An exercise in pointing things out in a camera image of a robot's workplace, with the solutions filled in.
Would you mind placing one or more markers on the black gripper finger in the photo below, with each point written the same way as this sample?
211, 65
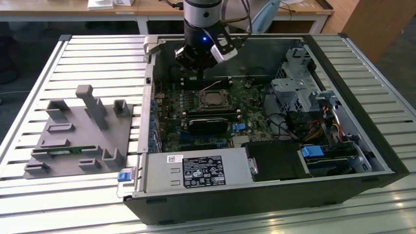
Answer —
200, 74

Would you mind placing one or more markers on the silver CPU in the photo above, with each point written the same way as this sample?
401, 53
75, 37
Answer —
215, 98

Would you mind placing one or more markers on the black graphics card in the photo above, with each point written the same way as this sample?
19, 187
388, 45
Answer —
208, 126

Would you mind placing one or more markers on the green motherboard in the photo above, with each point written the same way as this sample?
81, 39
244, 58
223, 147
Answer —
256, 117

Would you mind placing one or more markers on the blue motherboard connector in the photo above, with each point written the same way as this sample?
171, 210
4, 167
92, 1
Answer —
237, 127

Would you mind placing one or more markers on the pale blue teach pendant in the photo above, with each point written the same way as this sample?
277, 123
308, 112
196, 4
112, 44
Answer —
264, 17

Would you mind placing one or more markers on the grey metal disk bay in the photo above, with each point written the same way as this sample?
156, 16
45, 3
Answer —
292, 97

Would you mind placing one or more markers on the small silver heat sink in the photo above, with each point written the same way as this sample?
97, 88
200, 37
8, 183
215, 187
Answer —
240, 141

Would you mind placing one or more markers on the white box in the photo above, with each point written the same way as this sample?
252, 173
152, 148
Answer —
100, 5

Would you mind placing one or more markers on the silver power supply unit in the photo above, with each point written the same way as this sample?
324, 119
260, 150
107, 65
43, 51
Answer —
159, 170

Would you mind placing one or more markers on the black plastic shroud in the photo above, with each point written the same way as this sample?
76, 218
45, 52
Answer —
276, 161

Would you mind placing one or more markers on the grey parts rack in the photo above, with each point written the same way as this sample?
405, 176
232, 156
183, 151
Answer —
81, 131

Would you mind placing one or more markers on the wooden desk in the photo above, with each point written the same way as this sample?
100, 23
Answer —
64, 11

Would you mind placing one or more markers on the blue disk carrier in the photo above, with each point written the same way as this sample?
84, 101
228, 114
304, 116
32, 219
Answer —
312, 151

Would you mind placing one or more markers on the blue case latch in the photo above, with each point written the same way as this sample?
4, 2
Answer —
123, 177

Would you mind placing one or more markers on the green RAM stick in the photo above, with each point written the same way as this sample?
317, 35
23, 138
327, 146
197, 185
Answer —
76, 149

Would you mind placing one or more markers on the black open PC case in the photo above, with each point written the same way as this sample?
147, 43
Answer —
227, 207

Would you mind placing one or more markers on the wooden cabinet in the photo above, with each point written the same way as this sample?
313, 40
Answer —
373, 24

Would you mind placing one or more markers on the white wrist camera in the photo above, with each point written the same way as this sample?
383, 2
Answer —
224, 52

